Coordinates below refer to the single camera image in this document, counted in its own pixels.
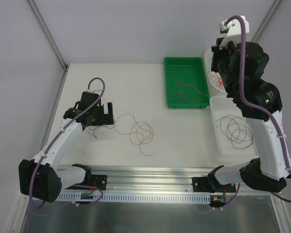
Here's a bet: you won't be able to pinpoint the red orange wires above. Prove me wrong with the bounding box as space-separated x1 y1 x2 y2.
114 113 154 156

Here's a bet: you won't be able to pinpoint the red wire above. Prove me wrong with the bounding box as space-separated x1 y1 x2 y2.
167 64 208 102

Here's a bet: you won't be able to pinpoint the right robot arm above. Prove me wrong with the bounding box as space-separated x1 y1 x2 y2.
208 38 291 195

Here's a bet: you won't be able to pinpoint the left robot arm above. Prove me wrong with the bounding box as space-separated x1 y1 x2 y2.
18 91 114 203

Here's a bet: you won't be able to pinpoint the white plastic tub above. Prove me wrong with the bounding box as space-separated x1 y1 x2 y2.
204 48 226 96

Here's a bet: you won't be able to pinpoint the green plastic tray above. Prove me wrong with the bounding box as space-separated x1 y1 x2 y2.
164 57 210 109

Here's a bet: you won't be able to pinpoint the white perforated basket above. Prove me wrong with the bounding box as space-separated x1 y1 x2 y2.
210 96 258 160

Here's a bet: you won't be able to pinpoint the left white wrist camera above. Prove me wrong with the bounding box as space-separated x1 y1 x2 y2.
86 89 102 95

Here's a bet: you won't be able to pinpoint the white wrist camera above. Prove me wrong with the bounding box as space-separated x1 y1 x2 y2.
219 19 241 50
86 89 102 95

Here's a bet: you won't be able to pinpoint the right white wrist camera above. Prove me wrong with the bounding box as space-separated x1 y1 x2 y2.
219 19 241 50

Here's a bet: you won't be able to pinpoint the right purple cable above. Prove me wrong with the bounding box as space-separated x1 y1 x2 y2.
224 15 291 203

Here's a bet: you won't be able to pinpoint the purple cable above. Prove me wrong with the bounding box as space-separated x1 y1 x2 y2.
224 15 291 203
28 77 106 216

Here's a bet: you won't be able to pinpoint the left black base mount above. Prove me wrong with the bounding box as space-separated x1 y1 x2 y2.
91 174 108 191

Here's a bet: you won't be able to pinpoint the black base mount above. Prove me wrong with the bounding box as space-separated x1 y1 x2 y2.
91 174 108 191
192 177 236 193

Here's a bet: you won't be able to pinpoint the thin black wire in basket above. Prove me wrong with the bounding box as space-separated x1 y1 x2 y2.
215 116 254 149

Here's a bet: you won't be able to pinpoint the aluminium rail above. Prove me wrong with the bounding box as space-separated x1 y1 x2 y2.
55 166 282 196

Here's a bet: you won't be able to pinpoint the right aluminium corner post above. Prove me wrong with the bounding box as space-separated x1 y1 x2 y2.
246 0 284 43

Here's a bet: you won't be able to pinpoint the aluminium corner post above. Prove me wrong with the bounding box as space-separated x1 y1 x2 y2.
246 0 284 43
26 0 68 71

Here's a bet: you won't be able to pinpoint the white slotted cable duct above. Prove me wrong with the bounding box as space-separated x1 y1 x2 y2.
56 191 210 204

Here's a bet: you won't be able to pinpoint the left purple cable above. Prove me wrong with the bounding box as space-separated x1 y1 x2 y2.
28 77 106 216

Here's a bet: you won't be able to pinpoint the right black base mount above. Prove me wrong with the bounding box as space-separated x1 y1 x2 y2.
192 177 236 193

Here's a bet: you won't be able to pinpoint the left aluminium corner post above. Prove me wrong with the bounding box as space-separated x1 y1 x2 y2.
26 0 68 71

